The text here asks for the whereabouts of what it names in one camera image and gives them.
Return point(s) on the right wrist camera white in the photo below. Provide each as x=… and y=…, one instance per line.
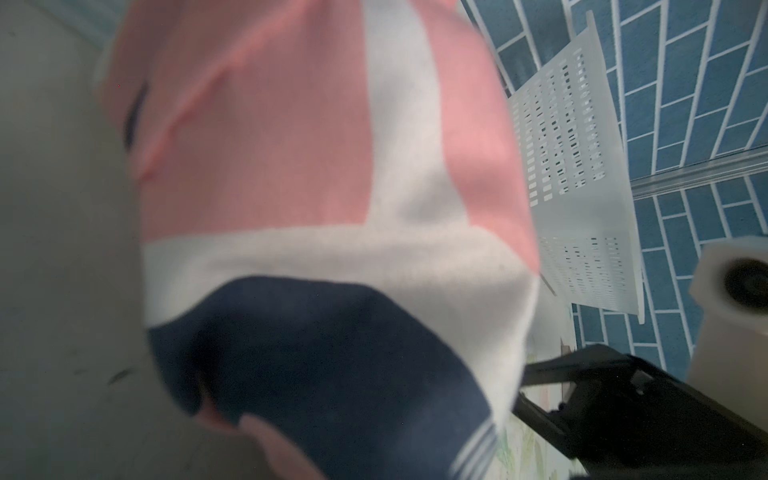
x=729, y=364

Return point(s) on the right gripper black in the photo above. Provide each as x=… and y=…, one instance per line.
x=628, y=419

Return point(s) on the white plastic mesh basket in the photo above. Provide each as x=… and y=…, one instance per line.
x=576, y=172

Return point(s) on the pink shark print shorts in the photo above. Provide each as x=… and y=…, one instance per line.
x=339, y=259

